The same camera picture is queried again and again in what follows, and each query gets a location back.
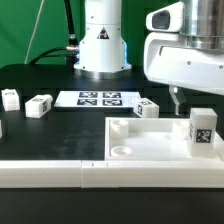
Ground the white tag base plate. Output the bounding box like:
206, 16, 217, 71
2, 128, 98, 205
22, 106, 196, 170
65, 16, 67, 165
54, 91, 134, 109

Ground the black cable with connector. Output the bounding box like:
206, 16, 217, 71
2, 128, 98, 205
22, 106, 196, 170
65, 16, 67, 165
29, 0, 81, 65

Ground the white fence wall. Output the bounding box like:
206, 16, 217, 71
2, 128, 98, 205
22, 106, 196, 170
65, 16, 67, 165
0, 160, 224, 188

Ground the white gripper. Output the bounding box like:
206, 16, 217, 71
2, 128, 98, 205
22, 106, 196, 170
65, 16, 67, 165
144, 32, 224, 115

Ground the white square tabletop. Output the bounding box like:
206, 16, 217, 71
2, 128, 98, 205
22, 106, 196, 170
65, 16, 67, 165
105, 117, 224, 161

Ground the white thin cable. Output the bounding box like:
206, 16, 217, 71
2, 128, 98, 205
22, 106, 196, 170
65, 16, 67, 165
24, 0, 46, 65

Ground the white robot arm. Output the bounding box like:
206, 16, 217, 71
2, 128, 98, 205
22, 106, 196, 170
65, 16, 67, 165
74, 0, 224, 105

